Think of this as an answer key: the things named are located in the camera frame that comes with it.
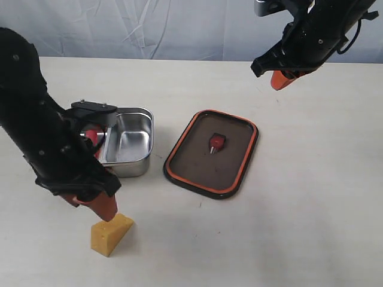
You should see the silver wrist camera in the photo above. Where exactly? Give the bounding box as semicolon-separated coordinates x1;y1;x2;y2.
65;100;118;132
254;0;293;17

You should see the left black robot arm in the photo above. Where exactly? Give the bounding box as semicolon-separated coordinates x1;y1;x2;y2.
1;28;121;221

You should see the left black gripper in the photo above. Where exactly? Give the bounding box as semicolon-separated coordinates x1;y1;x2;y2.
22;101;121;222

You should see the red toy sausage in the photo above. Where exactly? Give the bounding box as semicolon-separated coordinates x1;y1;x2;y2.
84;129;105;159

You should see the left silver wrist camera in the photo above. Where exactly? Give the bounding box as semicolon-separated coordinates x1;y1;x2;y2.
65;100;118;132

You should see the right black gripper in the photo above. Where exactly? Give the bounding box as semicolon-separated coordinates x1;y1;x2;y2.
251;2;349;91

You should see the dark transparent box lid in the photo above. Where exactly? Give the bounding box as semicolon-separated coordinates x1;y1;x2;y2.
163;109;259;200

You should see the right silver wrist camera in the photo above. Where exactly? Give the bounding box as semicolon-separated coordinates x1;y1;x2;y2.
254;0;293;17

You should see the yellow toy cheese wedge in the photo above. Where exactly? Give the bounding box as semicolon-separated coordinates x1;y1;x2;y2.
90;213;135;257

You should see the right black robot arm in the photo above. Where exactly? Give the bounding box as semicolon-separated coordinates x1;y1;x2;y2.
251;1;379;90

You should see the steel two-compartment lunch box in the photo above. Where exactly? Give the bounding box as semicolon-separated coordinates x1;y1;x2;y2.
70;107;155;178

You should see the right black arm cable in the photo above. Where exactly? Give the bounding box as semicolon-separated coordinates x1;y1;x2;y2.
336;8;379;56

